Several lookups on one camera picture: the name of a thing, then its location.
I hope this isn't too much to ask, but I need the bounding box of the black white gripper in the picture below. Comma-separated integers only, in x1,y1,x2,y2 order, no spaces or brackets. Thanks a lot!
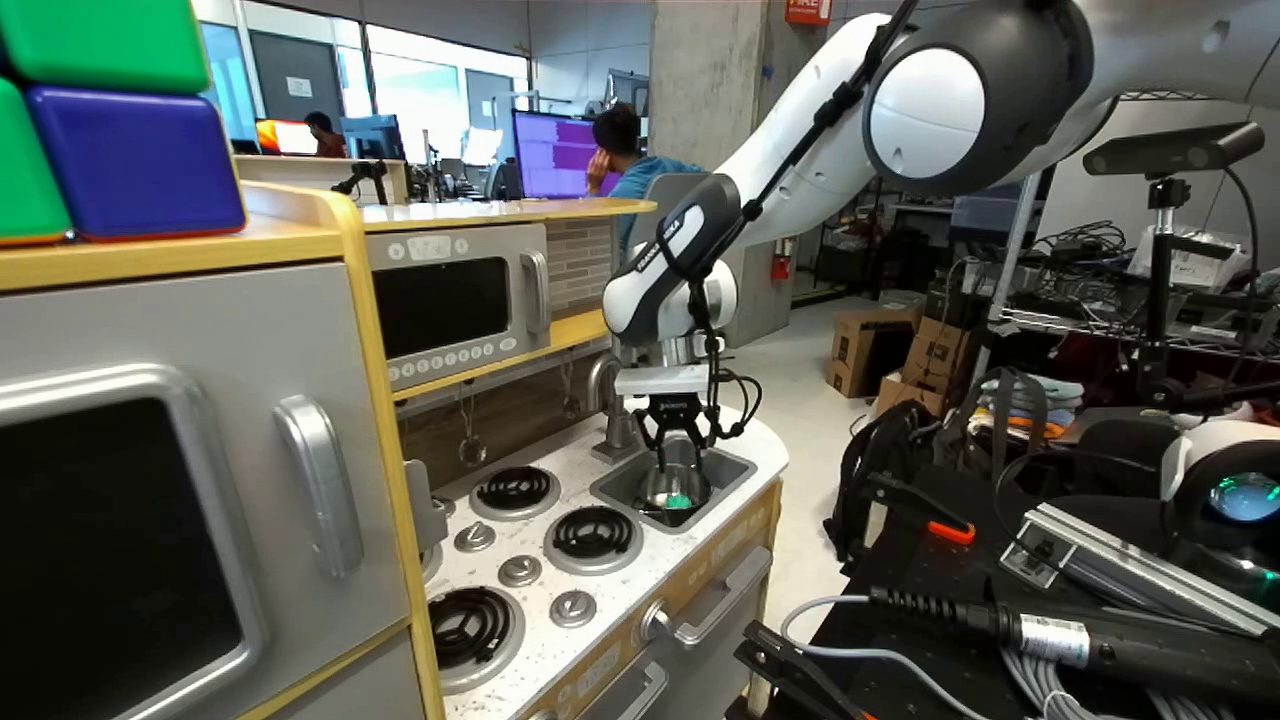
614,359,723,520

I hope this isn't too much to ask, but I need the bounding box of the small steel pot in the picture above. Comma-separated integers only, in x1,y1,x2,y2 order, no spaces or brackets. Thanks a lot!
637,456,716,524

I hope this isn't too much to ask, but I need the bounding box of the grey toy sink basin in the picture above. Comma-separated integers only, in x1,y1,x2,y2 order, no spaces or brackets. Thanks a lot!
590,444,762,538

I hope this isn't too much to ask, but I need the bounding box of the silver toy faucet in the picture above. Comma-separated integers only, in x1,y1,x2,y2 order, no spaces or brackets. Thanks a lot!
586,351,645,463

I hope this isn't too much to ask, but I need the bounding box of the black toy stove burner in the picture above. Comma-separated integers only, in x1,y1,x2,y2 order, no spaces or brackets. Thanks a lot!
542,499,649,581
470,463,564,524
430,586,534,696

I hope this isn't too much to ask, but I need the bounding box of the silver toy microwave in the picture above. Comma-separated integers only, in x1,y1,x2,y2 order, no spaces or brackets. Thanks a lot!
362,222,555,402

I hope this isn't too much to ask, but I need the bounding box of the wooden toy play kitchen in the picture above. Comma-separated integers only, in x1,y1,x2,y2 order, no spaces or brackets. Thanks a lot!
0,177,792,720

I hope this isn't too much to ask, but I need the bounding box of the plain brown cardboard box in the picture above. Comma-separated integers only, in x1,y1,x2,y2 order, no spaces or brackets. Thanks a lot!
824,308,923,406
905,316,986,402

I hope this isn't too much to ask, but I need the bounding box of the small black orange clamp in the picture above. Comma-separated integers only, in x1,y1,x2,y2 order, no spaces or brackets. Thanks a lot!
852,474,986,555

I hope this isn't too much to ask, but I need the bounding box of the person in blue shirt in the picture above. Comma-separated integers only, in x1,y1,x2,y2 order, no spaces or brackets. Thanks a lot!
586,101,705,209

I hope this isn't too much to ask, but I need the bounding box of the monitor with purple screen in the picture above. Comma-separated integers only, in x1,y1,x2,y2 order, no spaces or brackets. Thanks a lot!
508,110,603,205

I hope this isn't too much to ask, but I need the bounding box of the person in dark shirt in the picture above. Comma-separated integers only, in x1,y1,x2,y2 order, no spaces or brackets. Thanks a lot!
301,110,358,166

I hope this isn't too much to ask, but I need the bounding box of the black cylindrical hand tool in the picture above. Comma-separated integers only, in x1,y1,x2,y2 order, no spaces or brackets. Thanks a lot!
866,586,1280,714

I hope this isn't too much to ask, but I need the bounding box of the white device with teal lens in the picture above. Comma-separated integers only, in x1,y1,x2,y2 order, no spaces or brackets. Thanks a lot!
1155,417,1280,581

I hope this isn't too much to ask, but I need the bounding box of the purple block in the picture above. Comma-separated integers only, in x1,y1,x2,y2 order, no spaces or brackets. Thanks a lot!
25,84,254,246

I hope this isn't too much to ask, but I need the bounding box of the green block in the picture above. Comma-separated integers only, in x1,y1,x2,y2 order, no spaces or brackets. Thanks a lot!
0,77,79,253

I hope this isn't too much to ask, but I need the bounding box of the green storage bin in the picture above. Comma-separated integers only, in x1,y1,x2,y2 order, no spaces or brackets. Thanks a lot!
0,0,217,101

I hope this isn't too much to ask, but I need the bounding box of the silver oven door handle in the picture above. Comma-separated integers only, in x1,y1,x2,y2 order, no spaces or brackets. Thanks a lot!
663,540,778,662

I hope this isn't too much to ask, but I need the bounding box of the silver cabinet door handle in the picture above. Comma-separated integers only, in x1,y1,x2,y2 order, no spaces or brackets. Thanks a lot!
586,657,672,720

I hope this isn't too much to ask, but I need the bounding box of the silver freezer door handle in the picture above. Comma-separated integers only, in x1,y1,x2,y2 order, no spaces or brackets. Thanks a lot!
274,393,370,586

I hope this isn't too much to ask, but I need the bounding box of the grey coiled cable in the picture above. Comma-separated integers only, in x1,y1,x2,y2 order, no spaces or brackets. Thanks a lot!
998,645,1280,720

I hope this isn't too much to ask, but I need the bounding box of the aluminium extrusion rail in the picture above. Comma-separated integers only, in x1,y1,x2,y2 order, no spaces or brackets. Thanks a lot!
998,499,1280,639

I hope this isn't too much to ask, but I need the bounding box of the black camera on stand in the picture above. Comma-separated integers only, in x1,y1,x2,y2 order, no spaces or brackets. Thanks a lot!
1081,118,1269,351

